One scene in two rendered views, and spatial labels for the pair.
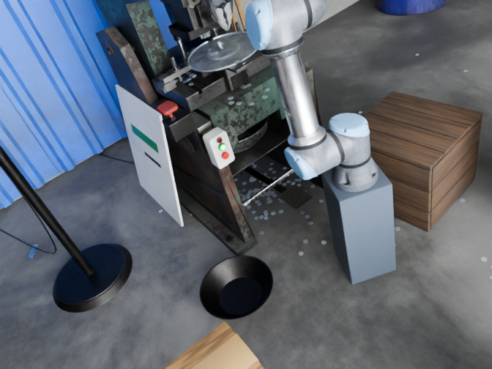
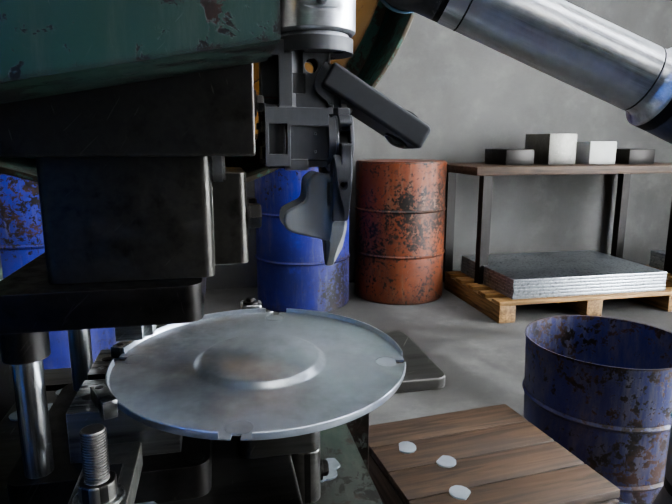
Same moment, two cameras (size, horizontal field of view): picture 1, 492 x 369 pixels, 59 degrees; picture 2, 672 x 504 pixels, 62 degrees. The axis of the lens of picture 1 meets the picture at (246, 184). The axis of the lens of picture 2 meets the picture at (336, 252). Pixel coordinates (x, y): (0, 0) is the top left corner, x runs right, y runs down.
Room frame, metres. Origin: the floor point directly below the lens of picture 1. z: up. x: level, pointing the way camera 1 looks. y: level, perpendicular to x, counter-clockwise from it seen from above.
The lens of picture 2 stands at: (1.42, 0.42, 1.00)
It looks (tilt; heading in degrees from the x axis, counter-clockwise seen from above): 11 degrees down; 283
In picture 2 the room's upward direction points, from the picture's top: straight up
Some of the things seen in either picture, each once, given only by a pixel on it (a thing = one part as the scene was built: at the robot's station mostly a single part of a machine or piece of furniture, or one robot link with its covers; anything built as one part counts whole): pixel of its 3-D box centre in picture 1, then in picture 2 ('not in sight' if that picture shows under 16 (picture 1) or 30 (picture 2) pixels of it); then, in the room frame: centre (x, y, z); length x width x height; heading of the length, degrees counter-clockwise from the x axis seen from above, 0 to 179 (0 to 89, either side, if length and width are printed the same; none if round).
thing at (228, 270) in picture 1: (238, 290); not in sight; (1.11, 0.16, 0.04); 0.30 x 0.30 x 0.07
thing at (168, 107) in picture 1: (170, 114); not in sight; (1.38, 0.17, 0.72); 0.07 x 0.06 x 0.08; 25
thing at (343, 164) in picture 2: (215, 7); (337, 173); (1.54, -0.09, 0.97); 0.05 x 0.02 x 0.09; 115
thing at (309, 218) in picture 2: (217, 18); (314, 221); (1.56, -0.09, 0.93); 0.06 x 0.03 x 0.09; 25
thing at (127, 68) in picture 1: (165, 134); not in sight; (1.74, 0.27, 0.45); 0.92 x 0.12 x 0.90; 25
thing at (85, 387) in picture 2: not in sight; (136, 395); (1.73, -0.03, 0.76); 0.15 x 0.09 x 0.05; 115
